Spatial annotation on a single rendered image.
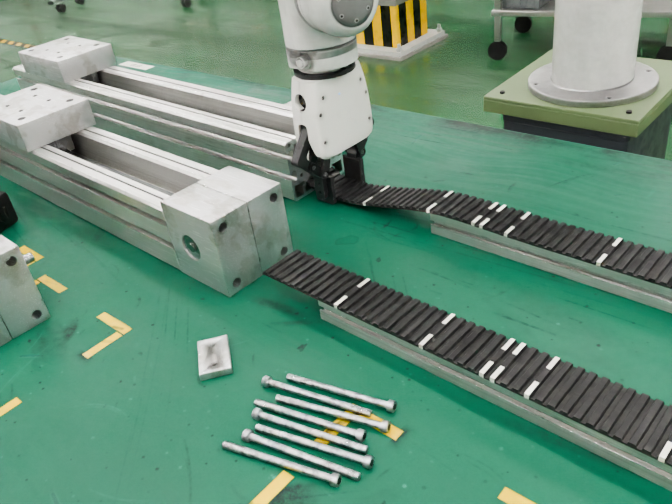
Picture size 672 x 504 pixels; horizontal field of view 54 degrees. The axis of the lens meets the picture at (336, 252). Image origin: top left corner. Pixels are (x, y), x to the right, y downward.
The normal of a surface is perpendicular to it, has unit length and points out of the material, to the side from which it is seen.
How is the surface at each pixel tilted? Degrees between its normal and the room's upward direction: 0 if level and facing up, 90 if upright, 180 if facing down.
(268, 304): 0
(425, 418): 0
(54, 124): 90
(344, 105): 90
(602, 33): 91
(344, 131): 88
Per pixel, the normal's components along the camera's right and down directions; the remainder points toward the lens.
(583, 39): -0.56, 0.52
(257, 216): 0.73, 0.29
